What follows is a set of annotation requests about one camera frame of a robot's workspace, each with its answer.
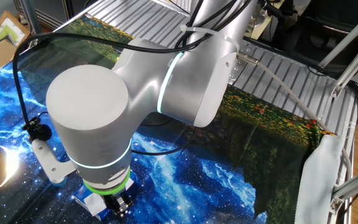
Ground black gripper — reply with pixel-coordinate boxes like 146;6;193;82
103;192;134;218

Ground white paper napkin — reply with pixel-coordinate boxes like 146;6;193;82
84;194;107;216

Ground galaxy print tablecloth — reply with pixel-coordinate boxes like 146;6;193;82
0;15;337;224

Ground white cloth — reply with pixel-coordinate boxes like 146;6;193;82
293;133;347;224

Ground dark metal cabinet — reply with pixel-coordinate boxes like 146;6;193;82
14;0;101;32

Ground black office chair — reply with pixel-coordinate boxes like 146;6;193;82
290;0;358;75

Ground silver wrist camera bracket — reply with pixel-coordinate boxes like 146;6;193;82
31;138;78;187

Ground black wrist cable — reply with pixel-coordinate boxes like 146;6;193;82
12;30;204;143

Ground white cable tie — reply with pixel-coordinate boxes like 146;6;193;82
180;24;241;52

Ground grey sheathed cable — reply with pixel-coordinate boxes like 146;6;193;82
236;51;354;175

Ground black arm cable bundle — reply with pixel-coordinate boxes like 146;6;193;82
175;0;239;50

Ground wooden picture frame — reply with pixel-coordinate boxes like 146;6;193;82
0;11;30;52

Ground aluminium frame strut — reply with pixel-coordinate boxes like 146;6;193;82
318;6;358;68
329;161;358;215
20;0;43;35
331;34;358;99

